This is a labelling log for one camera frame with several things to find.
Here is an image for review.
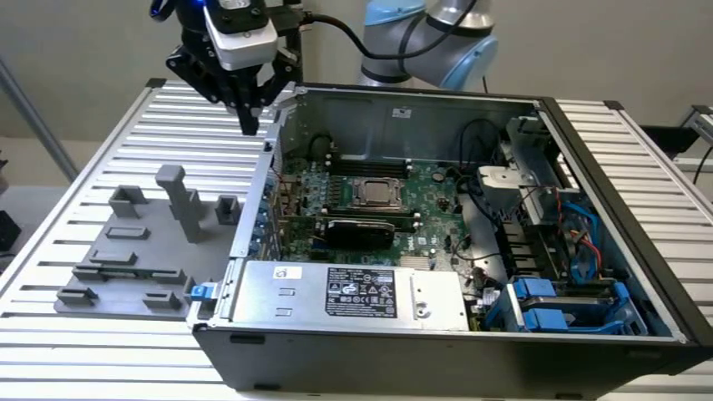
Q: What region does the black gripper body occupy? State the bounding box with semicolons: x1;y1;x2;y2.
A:
176;0;275;97

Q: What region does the black RAM slot bank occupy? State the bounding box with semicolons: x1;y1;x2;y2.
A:
302;208;420;229
329;157;414;177

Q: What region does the green RAM stick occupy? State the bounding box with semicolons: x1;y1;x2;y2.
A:
97;268;180;279

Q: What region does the CPU in socket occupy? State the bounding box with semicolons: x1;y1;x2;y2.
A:
345;176;406;208

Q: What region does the black graphics card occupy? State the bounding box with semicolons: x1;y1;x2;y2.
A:
313;218;397;252

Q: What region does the green motherboard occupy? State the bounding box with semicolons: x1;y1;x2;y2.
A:
271;157;481;269

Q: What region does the grey parts rack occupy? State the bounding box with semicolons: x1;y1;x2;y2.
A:
52;164;248;322

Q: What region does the black box on floor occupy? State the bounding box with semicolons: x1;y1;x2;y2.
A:
0;210;24;252

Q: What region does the silver chipset heatsink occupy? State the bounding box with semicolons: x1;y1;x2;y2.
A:
397;255;434;271

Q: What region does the silver disk bay cage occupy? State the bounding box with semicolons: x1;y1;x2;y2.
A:
476;115;581;229

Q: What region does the silver power supply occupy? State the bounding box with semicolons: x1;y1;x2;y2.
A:
229;260;470;332

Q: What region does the black chair part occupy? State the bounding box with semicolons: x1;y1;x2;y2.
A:
638;124;693;160

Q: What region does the black open PC case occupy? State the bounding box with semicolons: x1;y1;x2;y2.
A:
192;81;713;393

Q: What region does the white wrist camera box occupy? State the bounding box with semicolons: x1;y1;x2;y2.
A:
203;0;278;71

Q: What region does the black short wire loop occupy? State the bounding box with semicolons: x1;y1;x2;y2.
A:
308;132;336;159

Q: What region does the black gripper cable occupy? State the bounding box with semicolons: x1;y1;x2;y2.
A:
300;13;425;60

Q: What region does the grey metal post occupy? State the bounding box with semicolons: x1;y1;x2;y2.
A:
0;57;80;183

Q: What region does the black looped wire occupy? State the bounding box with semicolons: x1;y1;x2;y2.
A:
458;118;506;169

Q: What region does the blue flat wire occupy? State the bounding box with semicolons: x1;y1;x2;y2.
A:
560;199;604;286

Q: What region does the red wire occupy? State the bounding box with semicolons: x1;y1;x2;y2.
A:
577;231;606;277

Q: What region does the blue drive bracket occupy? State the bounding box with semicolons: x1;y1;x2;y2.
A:
482;276;652;336

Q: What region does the black hanging cable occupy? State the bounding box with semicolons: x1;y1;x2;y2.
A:
689;145;713;185

